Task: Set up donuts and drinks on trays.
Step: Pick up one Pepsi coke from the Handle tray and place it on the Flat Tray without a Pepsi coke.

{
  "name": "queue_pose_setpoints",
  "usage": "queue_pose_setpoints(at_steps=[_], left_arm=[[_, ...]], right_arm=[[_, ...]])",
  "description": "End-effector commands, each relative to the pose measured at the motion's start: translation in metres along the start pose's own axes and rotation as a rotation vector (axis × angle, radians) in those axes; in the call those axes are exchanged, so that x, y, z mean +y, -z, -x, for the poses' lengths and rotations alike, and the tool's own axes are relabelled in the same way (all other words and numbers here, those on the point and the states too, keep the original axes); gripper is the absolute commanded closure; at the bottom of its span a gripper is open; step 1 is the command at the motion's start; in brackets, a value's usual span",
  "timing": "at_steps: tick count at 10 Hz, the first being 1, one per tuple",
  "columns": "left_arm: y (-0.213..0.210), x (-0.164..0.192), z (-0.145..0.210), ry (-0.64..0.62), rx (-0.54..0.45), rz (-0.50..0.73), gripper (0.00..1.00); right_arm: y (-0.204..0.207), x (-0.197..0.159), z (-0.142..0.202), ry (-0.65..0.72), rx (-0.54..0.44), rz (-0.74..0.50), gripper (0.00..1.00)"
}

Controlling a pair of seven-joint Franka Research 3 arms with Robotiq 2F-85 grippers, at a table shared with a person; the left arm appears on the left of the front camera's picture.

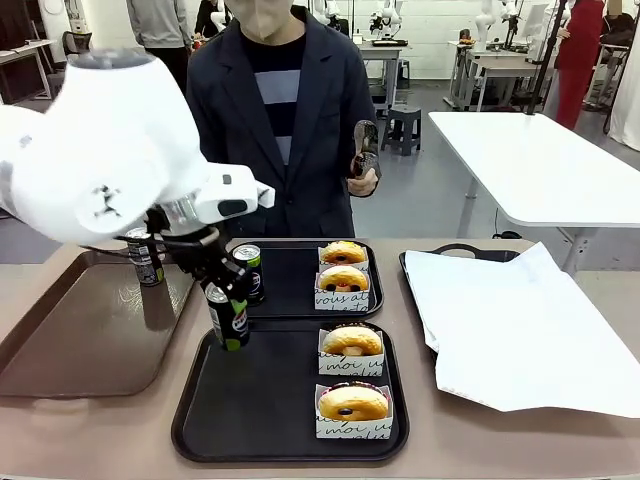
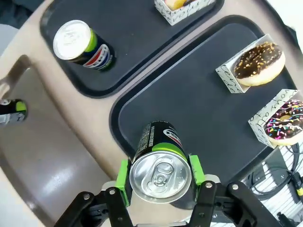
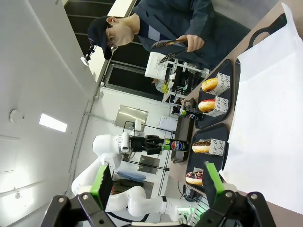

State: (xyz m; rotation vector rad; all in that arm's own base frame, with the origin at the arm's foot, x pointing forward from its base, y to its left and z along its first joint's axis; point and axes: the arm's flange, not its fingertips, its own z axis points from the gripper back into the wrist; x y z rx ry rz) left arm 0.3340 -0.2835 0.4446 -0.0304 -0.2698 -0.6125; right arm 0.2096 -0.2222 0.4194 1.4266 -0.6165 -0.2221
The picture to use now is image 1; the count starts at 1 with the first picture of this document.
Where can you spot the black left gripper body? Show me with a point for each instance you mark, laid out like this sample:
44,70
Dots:
200,255

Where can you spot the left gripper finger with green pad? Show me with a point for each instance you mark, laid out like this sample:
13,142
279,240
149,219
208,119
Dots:
206,284
240,295

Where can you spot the black Pepsi can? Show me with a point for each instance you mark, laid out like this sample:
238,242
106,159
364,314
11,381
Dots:
230,325
147,272
252,285

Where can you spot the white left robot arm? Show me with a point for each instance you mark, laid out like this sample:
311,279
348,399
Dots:
100,150

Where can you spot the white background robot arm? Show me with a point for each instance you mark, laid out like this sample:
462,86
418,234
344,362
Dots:
484,22
385,17

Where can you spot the person's left hand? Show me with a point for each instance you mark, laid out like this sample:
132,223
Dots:
364,185

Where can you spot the black plastic tray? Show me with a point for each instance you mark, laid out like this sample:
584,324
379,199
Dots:
260,400
295,285

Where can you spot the donut in box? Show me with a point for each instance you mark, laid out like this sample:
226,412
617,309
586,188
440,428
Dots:
352,429
342,300
350,365
345,267

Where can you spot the glazed donut with red filling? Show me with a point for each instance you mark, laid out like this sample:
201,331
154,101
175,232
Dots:
343,277

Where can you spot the donut in box back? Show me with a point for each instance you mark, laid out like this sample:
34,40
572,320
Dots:
345,267

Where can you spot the glazed donut with yellow topping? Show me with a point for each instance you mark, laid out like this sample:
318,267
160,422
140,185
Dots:
342,252

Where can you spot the glazed donut with cream filling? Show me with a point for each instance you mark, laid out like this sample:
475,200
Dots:
350,340

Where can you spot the brown plastic tray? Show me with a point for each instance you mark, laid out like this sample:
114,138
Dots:
75,340

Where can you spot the glazed donut with dark berry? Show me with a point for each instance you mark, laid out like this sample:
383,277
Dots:
352,400

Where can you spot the person in dark blazer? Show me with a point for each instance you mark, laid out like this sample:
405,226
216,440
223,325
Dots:
320,150

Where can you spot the donut in box front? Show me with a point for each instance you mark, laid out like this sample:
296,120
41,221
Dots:
352,429

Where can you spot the grey plastic stool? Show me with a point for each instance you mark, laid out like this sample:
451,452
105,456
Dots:
402,130

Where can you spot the person in grey sweater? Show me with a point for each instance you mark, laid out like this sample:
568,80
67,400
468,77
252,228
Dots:
160,25

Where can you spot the large white paper sheet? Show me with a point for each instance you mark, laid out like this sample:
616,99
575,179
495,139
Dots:
500,325

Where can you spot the grey metal workbench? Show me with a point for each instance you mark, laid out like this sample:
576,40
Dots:
385,55

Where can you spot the white table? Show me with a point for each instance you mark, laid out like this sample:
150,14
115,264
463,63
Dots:
525,160

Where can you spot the white workbench with robot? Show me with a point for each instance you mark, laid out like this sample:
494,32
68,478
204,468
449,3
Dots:
500,67

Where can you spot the black tripod pole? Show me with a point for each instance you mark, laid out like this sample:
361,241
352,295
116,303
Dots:
547,55

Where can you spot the person in red dress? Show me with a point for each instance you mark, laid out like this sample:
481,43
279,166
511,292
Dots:
580,60

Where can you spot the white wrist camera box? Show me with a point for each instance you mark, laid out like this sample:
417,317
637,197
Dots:
266,196

